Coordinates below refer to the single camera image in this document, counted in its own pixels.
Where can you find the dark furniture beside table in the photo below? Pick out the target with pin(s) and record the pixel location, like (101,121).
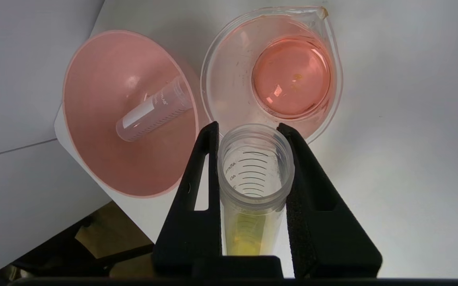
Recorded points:
(74,258)

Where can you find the clear glass beaker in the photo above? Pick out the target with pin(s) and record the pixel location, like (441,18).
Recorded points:
(292,79)

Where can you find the pink plastic bowl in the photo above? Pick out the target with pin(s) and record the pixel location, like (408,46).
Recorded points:
(105,159)

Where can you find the yellow pigment test tube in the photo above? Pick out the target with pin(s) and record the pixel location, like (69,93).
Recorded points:
(249,234)

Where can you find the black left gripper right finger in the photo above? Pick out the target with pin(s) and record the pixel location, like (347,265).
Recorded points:
(324,238)

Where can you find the red pigment test tube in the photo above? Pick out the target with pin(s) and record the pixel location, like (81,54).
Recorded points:
(153,109)

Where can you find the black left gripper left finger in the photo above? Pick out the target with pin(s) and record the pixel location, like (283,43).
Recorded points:
(201,230)

